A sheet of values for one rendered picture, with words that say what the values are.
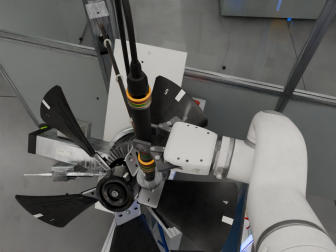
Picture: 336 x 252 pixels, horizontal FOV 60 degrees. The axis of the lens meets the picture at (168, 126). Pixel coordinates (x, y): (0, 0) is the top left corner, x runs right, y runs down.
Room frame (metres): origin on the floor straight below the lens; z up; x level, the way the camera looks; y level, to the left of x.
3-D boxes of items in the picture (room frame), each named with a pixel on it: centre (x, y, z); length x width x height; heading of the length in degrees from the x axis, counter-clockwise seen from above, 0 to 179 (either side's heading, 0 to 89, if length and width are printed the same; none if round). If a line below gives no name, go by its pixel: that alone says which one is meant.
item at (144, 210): (0.34, 0.08, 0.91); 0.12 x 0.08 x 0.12; 164
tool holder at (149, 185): (0.34, 0.05, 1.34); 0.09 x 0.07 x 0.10; 19
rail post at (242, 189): (0.55, -0.39, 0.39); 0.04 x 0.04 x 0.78; 74
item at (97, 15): (0.93, 0.25, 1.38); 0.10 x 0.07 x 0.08; 19
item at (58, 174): (0.44, 0.38, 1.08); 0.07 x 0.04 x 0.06; 84
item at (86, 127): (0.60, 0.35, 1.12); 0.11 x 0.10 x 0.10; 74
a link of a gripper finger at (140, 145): (0.30, 0.05, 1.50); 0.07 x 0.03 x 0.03; 74
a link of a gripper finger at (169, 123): (0.36, 0.03, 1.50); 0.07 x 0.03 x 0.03; 74
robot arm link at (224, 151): (0.29, -0.11, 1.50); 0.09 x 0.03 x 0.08; 164
